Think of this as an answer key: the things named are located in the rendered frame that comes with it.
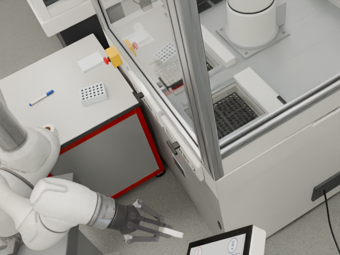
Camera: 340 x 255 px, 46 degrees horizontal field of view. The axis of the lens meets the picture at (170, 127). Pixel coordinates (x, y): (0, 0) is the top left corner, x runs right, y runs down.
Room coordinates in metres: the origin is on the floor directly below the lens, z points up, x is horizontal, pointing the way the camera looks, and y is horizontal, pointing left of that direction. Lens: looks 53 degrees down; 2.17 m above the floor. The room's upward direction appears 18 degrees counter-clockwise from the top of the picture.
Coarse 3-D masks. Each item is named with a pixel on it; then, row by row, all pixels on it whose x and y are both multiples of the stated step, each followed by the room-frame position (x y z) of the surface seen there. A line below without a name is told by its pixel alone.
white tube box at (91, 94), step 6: (96, 84) 1.43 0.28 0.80; (102, 84) 1.42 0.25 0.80; (84, 90) 1.42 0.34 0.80; (90, 90) 1.41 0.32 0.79; (96, 90) 1.40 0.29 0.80; (102, 90) 1.39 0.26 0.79; (84, 96) 1.38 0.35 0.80; (90, 96) 1.37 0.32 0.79; (96, 96) 1.36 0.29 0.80; (102, 96) 1.35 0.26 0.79; (84, 102) 1.36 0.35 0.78; (90, 102) 1.36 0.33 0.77
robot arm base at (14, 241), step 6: (18, 234) 0.71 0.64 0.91; (0, 240) 0.73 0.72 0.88; (6, 240) 0.71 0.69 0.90; (12, 240) 0.70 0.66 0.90; (18, 240) 0.70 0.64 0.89; (0, 246) 0.71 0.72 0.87; (6, 246) 0.70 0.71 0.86; (12, 246) 0.68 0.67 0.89; (18, 246) 0.68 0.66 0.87; (12, 252) 0.66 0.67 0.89
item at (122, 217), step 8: (120, 208) 0.52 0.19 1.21; (128, 208) 0.53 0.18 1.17; (136, 208) 0.53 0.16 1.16; (120, 216) 0.50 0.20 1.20; (128, 216) 0.51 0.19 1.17; (112, 224) 0.49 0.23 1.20; (120, 224) 0.49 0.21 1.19; (128, 224) 0.50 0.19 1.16; (120, 232) 0.48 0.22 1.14; (128, 232) 0.48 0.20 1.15
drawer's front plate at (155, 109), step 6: (132, 72) 1.30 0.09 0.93; (132, 78) 1.28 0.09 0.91; (138, 84) 1.22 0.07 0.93; (138, 90) 1.24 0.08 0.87; (144, 90) 1.18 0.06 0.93; (144, 96) 1.17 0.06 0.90; (150, 96) 1.13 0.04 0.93; (150, 102) 1.10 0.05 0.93; (150, 108) 1.13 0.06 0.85; (156, 108) 1.06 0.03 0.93; (156, 114) 1.06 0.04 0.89; (162, 126) 1.04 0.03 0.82
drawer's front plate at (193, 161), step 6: (162, 120) 1.00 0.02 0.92; (168, 126) 0.95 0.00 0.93; (168, 132) 0.96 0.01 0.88; (174, 132) 0.92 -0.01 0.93; (174, 138) 0.91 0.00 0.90; (180, 138) 0.88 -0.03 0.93; (180, 144) 0.85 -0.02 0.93; (186, 150) 0.82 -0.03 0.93; (186, 156) 0.82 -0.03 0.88; (192, 156) 0.79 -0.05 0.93; (192, 162) 0.77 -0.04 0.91; (198, 162) 0.75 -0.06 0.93; (192, 168) 0.79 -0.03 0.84; (198, 168) 0.74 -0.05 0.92; (198, 174) 0.74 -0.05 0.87
